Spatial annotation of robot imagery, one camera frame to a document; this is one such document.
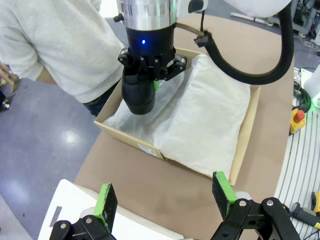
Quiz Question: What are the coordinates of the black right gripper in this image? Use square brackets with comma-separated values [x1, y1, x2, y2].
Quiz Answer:
[117, 23, 188, 92]

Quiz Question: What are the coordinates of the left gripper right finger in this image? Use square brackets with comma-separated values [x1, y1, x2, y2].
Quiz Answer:
[209, 171, 301, 240]

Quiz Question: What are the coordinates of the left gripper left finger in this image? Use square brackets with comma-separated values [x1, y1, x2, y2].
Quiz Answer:
[48, 182, 118, 240]

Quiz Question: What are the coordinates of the black leather loafer shoe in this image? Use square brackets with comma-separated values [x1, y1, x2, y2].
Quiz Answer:
[121, 68, 156, 115]

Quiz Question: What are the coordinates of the tan cardboard shoe box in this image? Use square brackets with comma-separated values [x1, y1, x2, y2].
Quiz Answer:
[35, 66, 59, 85]

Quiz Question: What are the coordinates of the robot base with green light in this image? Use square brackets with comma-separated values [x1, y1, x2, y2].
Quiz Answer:
[301, 67, 320, 112]

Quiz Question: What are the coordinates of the grey tape strip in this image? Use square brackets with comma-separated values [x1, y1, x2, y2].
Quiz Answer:
[49, 206, 63, 227]

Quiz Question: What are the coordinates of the translucent wrapping paper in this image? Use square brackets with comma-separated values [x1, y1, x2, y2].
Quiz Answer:
[102, 72, 186, 148]

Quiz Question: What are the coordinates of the white fabric shoe bag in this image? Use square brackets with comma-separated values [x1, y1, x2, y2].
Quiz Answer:
[152, 53, 252, 177]

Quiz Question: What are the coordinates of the white barcode label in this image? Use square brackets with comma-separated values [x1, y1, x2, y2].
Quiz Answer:
[138, 142, 160, 159]

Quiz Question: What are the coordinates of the grey handheld controller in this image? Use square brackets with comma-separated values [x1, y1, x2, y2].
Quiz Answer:
[289, 202, 320, 227]

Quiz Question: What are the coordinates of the person in grey sweatshirt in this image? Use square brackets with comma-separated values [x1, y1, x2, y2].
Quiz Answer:
[0, 0, 126, 118]

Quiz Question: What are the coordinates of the yellow tool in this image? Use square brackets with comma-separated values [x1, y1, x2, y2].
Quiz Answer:
[310, 190, 320, 213]

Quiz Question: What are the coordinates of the yellow emergency stop button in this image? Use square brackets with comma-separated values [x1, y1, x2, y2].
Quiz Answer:
[289, 108, 307, 136]

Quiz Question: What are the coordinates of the background equipment rack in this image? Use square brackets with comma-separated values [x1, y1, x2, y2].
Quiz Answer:
[291, 0, 320, 38]

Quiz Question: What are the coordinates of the beige cable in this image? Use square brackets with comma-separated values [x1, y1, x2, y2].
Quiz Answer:
[176, 21, 204, 37]

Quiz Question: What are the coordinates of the thin black cable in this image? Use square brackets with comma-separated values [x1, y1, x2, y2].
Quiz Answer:
[199, 9, 206, 32]

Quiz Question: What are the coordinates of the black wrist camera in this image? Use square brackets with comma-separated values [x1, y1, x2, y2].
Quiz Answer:
[187, 0, 209, 14]

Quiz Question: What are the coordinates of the pale slotted base plate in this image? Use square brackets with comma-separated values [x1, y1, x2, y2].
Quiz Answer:
[273, 109, 320, 240]

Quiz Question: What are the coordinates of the black cable bundle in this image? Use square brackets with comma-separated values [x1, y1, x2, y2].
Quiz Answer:
[292, 81, 313, 113]

